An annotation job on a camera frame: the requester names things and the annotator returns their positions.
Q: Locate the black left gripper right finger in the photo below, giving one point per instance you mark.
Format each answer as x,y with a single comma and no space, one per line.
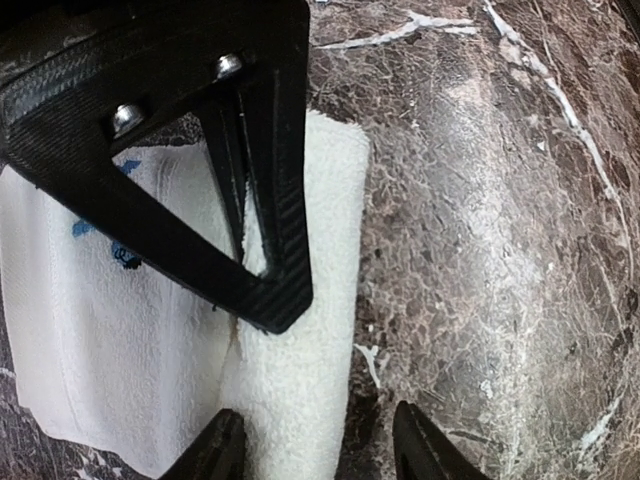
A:
423,452

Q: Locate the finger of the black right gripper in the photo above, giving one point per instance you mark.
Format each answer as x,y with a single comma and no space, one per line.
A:
98,104
241,134

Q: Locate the cream white towel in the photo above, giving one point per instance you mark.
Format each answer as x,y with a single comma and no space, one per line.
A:
120,358

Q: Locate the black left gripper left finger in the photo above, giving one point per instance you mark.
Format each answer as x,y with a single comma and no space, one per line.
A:
217,453

